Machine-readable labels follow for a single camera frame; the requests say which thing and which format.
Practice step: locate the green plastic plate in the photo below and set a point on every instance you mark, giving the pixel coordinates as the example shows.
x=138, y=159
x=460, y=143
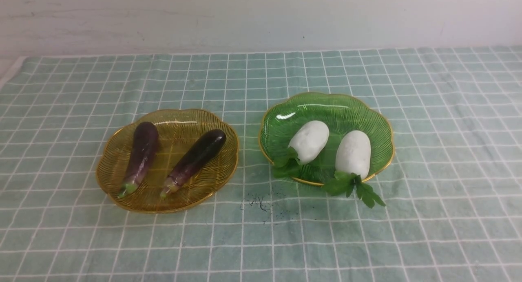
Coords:
x=342, y=114

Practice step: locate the green checkered tablecloth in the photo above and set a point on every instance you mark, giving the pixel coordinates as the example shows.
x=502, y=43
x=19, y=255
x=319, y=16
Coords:
x=453, y=190

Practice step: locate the amber plastic plate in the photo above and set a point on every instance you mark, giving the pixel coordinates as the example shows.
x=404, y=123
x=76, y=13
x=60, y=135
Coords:
x=168, y=160

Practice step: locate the white radish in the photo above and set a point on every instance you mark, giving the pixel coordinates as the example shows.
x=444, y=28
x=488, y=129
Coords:
x=303, y=148
x=351, y=167

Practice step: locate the purple eggplant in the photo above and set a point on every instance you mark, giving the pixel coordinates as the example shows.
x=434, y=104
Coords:
x=199, y=154
x=145, y=145

